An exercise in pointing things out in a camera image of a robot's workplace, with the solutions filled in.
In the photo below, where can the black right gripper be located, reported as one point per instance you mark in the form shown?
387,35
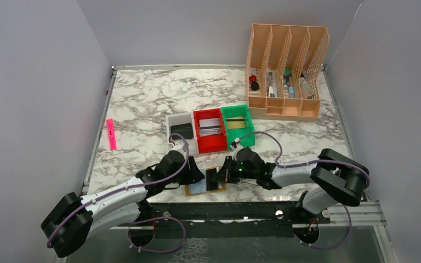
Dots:
227,172

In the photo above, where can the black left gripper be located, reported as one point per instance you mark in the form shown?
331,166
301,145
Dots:
190,170

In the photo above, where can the black card with chip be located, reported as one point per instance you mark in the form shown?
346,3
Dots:
211,185

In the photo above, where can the yellow-brown card holder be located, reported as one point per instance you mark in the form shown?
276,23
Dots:
222,185

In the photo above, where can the red plastic bin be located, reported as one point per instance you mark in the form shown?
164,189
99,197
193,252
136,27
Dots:
212,143

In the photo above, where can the white plastic bin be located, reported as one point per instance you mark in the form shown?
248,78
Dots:
181,118

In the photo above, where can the green plastic bin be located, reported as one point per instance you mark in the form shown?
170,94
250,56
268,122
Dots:
234,111

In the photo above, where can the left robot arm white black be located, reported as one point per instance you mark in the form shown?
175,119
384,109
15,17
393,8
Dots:
75,219

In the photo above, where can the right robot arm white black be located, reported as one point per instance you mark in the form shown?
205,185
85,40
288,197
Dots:
339,179

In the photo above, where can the black card in white bin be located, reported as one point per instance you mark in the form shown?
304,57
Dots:
186,130

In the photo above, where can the white cards stack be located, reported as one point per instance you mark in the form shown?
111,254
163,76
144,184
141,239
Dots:
207,127

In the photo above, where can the gold card with stripe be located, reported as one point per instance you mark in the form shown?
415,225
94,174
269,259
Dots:
238,122

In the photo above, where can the pink highlighter marker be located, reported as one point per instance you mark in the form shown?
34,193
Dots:
111,134

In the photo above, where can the red and black stamp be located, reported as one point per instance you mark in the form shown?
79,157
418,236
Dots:
253,83

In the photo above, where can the peach plastic desk organizer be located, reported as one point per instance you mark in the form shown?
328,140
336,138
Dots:
278,54

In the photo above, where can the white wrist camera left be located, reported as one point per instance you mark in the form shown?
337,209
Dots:
178,146

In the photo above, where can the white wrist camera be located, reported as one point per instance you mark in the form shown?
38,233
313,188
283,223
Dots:
236,145
178,146

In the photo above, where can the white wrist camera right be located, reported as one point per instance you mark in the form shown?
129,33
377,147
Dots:
236,145

